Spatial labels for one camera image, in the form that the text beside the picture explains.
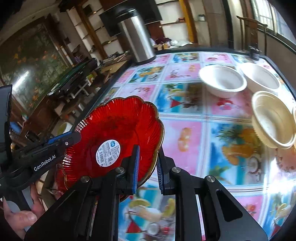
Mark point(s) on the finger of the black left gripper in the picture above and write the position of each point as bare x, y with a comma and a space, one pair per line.
52, 140
34, 160

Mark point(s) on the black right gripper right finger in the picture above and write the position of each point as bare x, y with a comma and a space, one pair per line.
204, 207

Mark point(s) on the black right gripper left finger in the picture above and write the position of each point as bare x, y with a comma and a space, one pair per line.
89, 209

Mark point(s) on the large red glass plate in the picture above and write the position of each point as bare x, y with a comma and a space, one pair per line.
60, 178

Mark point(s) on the small red glass plate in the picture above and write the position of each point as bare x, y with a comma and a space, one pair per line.
108, 135

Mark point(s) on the cream ribbed bowl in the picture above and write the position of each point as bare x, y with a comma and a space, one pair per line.
272, 121

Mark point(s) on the white paper bowl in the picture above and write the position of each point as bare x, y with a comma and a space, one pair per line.
259, 79
222, 81

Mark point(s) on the person's left hand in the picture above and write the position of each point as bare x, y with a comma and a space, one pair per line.
20, 220

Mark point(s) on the white green bin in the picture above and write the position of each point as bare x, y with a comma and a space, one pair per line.
64, 128

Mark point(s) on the green mahjong table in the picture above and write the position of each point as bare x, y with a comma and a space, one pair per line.
71, 79

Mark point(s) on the flower landscape painting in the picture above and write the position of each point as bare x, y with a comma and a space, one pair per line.
32, 64

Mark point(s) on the colourful fruit tablecloth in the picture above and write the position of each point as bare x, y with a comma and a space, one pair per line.
209, 135

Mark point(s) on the low wooden tv cabinet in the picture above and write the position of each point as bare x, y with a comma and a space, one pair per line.
113, 65

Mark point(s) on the steel thermos flask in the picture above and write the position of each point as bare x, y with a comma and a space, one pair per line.
138, 40

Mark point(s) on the black television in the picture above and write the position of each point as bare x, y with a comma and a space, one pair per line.
147, 10

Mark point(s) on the small black table clamp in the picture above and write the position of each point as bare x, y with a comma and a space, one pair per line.
254, 53

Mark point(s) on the wooden armchair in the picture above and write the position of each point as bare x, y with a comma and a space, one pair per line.
249, 33

